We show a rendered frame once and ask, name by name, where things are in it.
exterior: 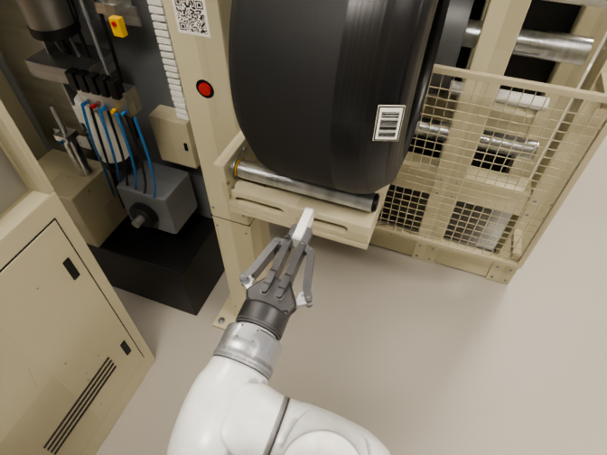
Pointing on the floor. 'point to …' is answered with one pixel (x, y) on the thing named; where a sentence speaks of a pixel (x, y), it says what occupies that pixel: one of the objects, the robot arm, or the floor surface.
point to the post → (217, 136)
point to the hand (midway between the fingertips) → (303, 227)
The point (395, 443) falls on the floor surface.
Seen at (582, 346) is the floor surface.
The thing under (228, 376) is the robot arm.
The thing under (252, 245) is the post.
